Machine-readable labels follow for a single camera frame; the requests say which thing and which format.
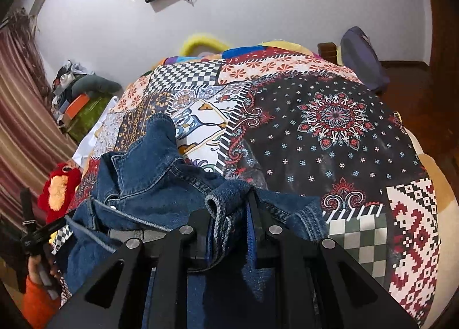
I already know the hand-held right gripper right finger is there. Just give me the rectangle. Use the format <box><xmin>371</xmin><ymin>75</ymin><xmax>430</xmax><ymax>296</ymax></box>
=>
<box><xmin>247</xmin><ymin>191</ymin><xmax>419</xmax><ymax>329</ymax></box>

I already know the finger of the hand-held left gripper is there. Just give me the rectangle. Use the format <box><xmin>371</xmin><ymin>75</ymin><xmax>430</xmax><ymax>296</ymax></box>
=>
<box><xmin>21</xmin><ymin>215</ymin><xmax>74</xmax><ymax>256</ymax></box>
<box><xmin>20</xmin><ymin>187</ymin><xmax>36</xmax><ymax>233</ymax></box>

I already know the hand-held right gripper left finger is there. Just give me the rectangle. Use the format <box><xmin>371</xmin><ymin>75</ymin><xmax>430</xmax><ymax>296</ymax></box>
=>
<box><xmin>46</xmin><ymin>207</ymin><xmax>213</xmax><ymax>329</ymax></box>

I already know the blue denim jacket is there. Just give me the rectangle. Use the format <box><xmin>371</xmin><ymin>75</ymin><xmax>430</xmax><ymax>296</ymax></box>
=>
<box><xmin>65</xmin><ymin>112</ymin><xmax>328</xmax><ymax>329</ymax></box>

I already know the person's left forearm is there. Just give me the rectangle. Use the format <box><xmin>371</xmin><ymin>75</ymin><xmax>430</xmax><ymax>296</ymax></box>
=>
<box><xmin>22</xmin><ymin>275</ymin><xmax>64</xmax><ymax>329</ymax></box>

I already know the person's left hand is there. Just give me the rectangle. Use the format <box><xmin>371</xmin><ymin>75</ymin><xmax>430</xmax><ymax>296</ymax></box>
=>
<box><xmin>27</xmin><ymin>252</ymin><xmax>65</xmax><ymax>290</ymax></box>

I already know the red plush toy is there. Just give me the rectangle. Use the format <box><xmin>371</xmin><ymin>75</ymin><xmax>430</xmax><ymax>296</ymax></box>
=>
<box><xmin>38</xmin><ymin>162</ymin><xmax>84</xmax><ymax>223</ymax></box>

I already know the striped red gold curtain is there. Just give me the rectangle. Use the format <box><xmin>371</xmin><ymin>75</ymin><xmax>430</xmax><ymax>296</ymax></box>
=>
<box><xmin>0</xmin><ymin>10</ymin><xmax>80</xmax><ymax>224</ymax></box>

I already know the white bed sheet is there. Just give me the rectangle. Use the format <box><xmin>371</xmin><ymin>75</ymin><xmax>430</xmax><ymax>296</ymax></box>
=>
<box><xmin>73</xmin><ymin>96</ymin><xmax>120</xmax><ymax>172</ymax></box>

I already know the green printed box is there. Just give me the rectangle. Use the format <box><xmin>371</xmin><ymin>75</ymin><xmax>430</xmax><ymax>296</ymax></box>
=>
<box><xmin>66</xmin><ymin>97</ymin><xmax>112</xmax><ymax>144</ymax></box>

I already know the orange shoe box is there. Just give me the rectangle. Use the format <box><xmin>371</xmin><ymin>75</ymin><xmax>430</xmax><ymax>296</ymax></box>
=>
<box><xmin>58</xmin><ymin>93</ymin><xmax>91</xmax><ymax>117</ymax></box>

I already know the patchwork printed blanket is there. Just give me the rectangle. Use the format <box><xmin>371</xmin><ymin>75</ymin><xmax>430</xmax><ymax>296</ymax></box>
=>
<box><xmin>50</xmin><ymin>40</ymin><xmax>443</xmax><ymax>329</ymax></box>

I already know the pile of household clutter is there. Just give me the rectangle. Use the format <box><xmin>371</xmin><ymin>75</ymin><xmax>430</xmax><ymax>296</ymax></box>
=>
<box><xmin>51</xmin><ymin>60</ymin><xmax>94</xmax><ymax>125</ymax></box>

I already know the grey plush pillow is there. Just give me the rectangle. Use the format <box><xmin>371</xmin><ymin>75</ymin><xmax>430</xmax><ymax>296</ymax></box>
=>
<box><xmin>72</xmin><ymin>72</ymin><xmax>123</xmax><ymax>96</ymax></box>

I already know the grey backpack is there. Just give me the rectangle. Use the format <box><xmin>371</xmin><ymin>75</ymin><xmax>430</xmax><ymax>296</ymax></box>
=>
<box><xmin>340</xmin><ymin>27</ymin><xmax>391</xmax><ymax>96</ymax></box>

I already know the wooden bed post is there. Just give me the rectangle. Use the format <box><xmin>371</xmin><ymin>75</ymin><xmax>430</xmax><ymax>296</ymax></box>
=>
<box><xmin>317</xmin><ymin>42</ymin><xmax>340</xmax><ymax>64</ymax></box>

